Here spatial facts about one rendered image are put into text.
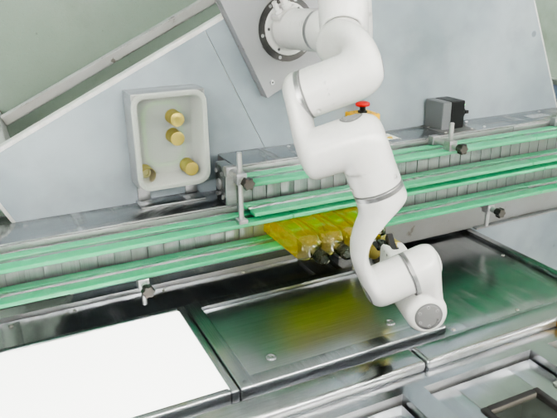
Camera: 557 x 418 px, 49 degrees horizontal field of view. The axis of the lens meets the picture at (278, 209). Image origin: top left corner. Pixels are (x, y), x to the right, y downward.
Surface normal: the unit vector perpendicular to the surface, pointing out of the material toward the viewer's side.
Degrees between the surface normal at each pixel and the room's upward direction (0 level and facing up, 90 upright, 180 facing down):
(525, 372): 90
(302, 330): 90
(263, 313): 90
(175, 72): 0
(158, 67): 0
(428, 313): 18
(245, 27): 4
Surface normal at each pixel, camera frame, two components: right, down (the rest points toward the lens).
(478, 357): -0.01, -0.93
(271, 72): 0.48, 0.27
